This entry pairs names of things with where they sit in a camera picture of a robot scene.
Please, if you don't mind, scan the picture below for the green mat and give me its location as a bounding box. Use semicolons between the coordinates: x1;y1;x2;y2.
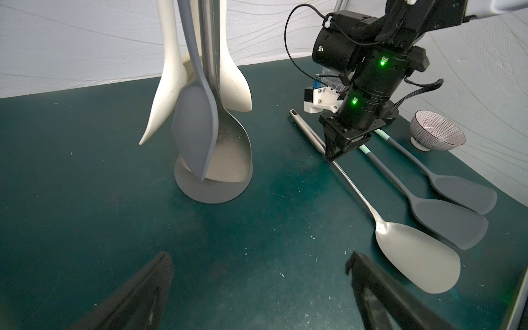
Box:
1;61;527;329

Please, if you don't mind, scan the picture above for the white spoon right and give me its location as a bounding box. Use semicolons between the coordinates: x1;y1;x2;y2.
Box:
219;0;252;112

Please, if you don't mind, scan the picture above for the grey utensil rack stand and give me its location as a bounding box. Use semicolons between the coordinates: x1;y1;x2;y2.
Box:
174;0;253;205

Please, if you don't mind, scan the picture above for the white spoon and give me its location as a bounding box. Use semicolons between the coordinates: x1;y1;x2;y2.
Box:
139;0;188;145
219;0;252;112

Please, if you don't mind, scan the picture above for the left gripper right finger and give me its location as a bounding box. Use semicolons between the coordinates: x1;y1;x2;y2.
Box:
345;252;455;329

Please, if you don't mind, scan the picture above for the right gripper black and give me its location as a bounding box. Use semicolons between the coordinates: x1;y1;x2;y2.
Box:
319;114;386;162

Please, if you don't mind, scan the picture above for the grey spatula mint handle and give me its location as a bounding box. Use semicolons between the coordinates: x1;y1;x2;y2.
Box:
359;145;489;250
375;129;498;215

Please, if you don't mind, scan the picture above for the steel turner wood handle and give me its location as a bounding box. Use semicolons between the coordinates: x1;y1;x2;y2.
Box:
196;1;252;182

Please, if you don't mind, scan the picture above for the white spoon left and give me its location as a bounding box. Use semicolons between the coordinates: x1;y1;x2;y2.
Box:
139;0;188;145

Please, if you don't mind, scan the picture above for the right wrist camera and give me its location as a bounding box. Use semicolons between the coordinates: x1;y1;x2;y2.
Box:
303;87;343;114

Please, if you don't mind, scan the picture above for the striped ceramic bowl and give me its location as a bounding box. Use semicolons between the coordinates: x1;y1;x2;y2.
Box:
410;110;466;152

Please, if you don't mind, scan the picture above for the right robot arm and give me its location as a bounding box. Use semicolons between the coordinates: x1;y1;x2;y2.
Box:
312;0;527;162

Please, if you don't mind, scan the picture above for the grey spatula on rack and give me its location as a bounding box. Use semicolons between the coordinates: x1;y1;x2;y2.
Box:
171;1;219;182

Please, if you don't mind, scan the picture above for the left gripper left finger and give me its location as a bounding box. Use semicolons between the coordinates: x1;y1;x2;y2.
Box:
70;252;174;329

